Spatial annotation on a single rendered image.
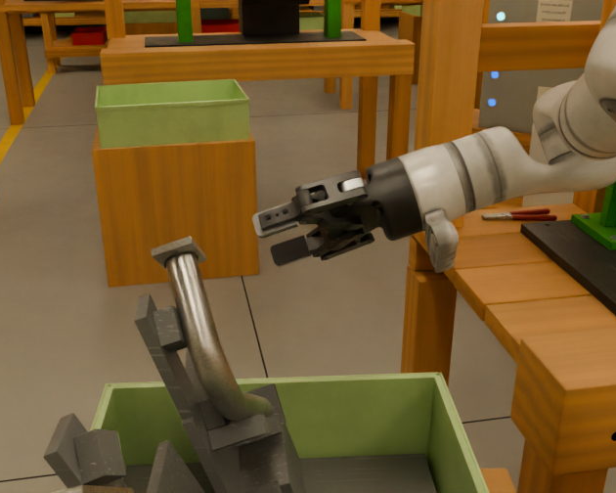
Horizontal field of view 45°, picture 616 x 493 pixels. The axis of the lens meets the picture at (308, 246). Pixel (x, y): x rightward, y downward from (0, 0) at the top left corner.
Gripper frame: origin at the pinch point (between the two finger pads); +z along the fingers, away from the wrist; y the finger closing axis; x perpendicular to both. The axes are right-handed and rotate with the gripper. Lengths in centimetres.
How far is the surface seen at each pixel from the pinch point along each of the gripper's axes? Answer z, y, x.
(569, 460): -28, -46, 28
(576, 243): -51, -76, -8
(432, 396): -11.5, -28.8, 15.8
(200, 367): 9.4, 0.5, 9.7
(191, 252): 7.4, 1.3, -1.0
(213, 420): 11.3, -7.6, 13.3
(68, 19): 218, -704, -643
